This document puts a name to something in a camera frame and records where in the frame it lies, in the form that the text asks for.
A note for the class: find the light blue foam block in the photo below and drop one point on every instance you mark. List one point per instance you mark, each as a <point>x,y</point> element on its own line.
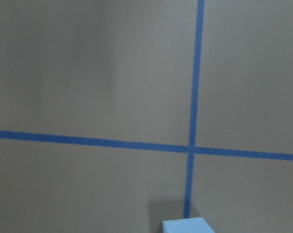
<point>186,225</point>

